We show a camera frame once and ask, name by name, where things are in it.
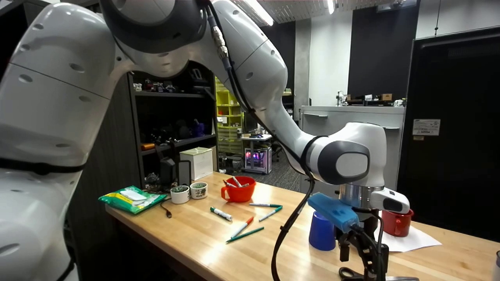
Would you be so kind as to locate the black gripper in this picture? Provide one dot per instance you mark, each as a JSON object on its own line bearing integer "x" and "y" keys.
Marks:
{"x": 370, "y": 231}

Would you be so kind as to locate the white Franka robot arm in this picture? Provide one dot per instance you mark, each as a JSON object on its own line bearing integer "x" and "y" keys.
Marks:
{"x": 62, "y": 103}

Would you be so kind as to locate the dark red mug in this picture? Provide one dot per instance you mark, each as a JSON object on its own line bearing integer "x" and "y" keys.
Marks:
{"x": 396, "y": 225}

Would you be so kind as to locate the white paper sheet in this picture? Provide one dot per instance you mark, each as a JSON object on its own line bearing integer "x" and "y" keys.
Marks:
{"x": 410, "y": 241}

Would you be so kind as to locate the green pen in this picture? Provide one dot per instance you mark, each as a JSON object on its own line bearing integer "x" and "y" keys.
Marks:
{"x": 245, "y": 234}
{"x": 271, "y": 213}

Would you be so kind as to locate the silver pen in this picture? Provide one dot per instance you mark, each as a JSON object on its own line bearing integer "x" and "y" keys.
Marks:
{"x": 262, "y": 205}

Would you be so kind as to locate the orange pen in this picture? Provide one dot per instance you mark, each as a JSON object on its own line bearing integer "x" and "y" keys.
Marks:
{"x": 243, "y": 227}

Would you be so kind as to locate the black cabinet door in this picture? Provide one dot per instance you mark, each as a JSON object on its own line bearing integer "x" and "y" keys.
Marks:
{"x": 457, "y": 172}

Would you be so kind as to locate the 3D printer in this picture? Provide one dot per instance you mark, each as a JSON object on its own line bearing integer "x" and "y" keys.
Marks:
{"x": 256, "y": 160}

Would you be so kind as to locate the white paper label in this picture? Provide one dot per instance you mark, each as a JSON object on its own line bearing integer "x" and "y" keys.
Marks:
{"x": 426, "y": 128}

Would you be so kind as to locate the pale spoon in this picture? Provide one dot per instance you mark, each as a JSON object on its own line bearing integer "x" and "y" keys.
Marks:
{"x": 235, "y": 181}

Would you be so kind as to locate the white marker green cap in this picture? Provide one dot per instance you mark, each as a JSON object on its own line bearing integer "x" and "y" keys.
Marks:
{"x": 220, "y": 214}

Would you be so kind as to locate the small white plant pot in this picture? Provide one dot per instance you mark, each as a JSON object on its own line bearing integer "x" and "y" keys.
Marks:
{"x": 179, "y": 195}
{"x": 198, "y": 191}

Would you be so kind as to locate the white box device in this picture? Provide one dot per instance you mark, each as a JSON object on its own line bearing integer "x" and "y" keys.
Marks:
{"x": 200, "y": 163}

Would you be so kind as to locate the yellow storage bin rack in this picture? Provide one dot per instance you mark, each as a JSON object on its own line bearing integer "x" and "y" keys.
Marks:
{"x": 228, "y": 125}

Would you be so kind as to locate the black desktop speaker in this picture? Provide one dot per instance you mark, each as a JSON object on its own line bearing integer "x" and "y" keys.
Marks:
{"x": 167, "y": 174}
{"x": 184, "y": 172}

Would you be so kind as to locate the dark blue jug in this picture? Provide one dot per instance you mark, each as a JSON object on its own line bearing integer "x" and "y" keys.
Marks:
{"x": 198, "y": 128}

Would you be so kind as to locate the green wipes packet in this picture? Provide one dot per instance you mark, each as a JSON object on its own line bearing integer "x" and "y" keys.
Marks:
{"x": 129, "y": 199}

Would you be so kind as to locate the ceiling strip light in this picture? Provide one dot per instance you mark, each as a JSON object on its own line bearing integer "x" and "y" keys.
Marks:
{"x": 259, "y": 11}
{"x": 331, "y": 7}

